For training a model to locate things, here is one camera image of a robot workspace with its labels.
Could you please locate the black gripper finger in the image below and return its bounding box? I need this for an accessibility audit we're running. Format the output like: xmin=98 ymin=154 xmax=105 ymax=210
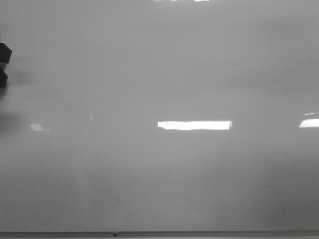
xmin=0 ymin=68 xmax=8 ymax=88
xmin=0 ymin=42 xmax=12 ymax=64

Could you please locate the white glossy whiteboard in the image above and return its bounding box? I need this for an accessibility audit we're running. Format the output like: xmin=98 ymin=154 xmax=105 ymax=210
xmin=0 ymin=0 xmax=319 ymax=238

